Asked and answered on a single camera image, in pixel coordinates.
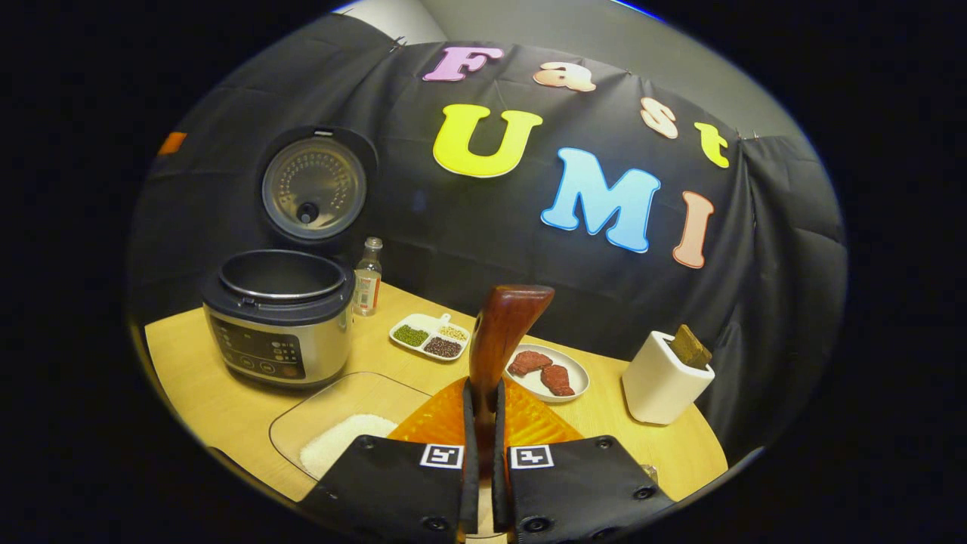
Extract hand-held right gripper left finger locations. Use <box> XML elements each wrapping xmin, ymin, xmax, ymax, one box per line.
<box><xmin>301</xmin><ymin>376</ymin><xmax>480</xmax><ymax>544</ymax></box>

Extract brown wooden utensil handle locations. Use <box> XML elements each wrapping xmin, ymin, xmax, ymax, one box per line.
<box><xmin>669</xmin><ymin>324</ymin><xmax>713</xmax><ymax>371</ymax></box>

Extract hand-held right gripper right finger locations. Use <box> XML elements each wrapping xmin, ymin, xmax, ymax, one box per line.
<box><xmin>493</xmin><ymin>376</ymin><xmax>675</xmax><ymax>544</ymax></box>

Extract white divided dish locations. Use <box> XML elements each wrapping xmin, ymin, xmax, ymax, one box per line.
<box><xmin>388</xmin><ymin>312</ymin><xmax>472</xmax><ymax>362</ymax></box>

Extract small clear glass bottle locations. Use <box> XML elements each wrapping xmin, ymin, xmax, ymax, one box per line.
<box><xmin>353</xmin><ymin>236</ymin><xmax>384</xmax><ymax>317</ymax></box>

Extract black backdrop cloth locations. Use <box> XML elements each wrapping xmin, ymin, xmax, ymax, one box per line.
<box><xmin>128</xmin><ymin>11</ymin><xmax>847</xmax><ymax>454</ymax></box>

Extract brown wooden spoon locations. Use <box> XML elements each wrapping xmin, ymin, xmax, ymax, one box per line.
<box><xmin>468</xmin><ymin>285</ymin><xmax>556</xmax><ymax>481</ymax></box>

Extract red meat piece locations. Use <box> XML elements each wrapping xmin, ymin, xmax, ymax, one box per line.
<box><xmin>540</xmin><ymin>365</ymin><xmax>576</xmax><ymax>397</ymax></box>
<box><xmin>508</xmin><ymin>350</ymin><xmax>554</xmax><ymax>377</ymax></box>

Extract white rice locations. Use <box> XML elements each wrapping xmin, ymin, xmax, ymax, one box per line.
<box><xmin>300</xmin><ymin>413</ymin><xmax>399</xmax><ymax>478</ymax></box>

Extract white round plate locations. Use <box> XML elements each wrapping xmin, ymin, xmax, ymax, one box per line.
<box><xmin>503</xmin><ymin>344</ymin><xmax>590</xmax><ymax>403</ymax></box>

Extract clear glass tray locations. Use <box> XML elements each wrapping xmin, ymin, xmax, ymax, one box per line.
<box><xmin>269</xmin><ymin>371</ymin><xmax>433</xmax><ymax>482</ymax></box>

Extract white ceramic utensil holder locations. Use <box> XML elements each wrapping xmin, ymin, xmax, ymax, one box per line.
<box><xmin>622</xmin><ymin>330</ymin><xmax>715</xmax><ymax>425</ymax></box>

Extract grey silver rice cooker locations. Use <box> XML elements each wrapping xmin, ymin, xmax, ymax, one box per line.
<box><xmin>202</xmin><ymin>125</ymin><xmax>378</xmax><ymax>390</ymax></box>

